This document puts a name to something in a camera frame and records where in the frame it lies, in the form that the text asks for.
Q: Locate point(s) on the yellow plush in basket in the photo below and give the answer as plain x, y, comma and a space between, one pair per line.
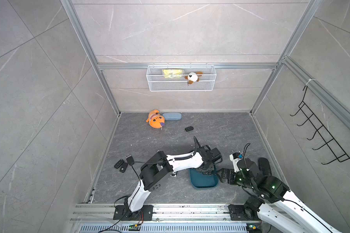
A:
172, 73

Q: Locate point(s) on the brown white plush dog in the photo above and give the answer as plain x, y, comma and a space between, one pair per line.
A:
193, 77

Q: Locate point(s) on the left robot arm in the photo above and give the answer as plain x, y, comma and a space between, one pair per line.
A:
158, 169

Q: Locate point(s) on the orange plush toy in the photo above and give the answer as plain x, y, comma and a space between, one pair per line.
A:
155, 120

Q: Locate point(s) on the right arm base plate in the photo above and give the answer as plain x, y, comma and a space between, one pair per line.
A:
242, 213

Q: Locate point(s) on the teal storage box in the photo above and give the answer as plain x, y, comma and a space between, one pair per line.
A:
202, 181

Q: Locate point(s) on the light blue glasses case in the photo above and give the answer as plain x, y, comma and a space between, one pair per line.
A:
172, 116

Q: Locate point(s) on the black key far centre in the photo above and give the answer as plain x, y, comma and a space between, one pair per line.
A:
190, 128

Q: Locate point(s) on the black oblong object right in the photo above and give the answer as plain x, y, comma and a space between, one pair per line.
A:
264, 166

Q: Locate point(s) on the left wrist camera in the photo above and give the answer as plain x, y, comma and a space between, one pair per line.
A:
215, 155

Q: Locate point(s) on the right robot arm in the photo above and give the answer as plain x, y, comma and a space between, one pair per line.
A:
271, 200

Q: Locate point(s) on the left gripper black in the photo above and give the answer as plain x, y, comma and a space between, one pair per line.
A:
212, 168

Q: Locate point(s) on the black wall hook rack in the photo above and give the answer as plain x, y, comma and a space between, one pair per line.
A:
328, 141

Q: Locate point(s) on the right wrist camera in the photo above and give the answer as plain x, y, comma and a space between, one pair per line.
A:
235, 158

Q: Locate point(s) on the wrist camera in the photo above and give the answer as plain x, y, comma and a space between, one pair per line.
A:
215, 155
235, 158

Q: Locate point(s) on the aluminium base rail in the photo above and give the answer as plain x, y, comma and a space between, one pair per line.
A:
178, 218

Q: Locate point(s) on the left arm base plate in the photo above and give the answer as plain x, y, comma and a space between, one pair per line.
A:
123, 213

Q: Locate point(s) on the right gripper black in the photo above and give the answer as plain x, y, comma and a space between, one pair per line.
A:
229, 172

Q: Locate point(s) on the white wire basket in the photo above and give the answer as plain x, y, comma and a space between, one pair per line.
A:
157, 82

